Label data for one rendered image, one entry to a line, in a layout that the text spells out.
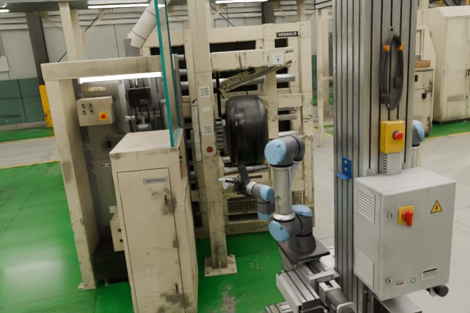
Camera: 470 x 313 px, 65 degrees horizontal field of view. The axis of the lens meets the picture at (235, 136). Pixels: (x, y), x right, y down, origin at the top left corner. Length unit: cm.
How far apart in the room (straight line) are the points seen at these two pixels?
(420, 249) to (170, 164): 137
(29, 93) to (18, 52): 116
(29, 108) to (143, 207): 996
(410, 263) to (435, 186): 33
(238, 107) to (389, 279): 157
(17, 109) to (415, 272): 1140
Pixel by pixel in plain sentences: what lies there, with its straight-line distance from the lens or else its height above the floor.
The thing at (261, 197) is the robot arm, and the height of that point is 103.
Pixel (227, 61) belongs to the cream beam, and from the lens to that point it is 304.
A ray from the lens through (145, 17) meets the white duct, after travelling 309.
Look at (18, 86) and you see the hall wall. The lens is 1211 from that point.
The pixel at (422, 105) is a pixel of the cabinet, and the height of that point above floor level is 59.
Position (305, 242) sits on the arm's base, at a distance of 209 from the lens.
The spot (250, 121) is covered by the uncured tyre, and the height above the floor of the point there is 129.
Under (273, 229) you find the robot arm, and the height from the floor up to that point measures 89.
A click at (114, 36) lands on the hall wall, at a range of 1177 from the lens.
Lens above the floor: 181
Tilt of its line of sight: 14 degrees down
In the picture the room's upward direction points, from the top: 4 degrees counter-clockwise
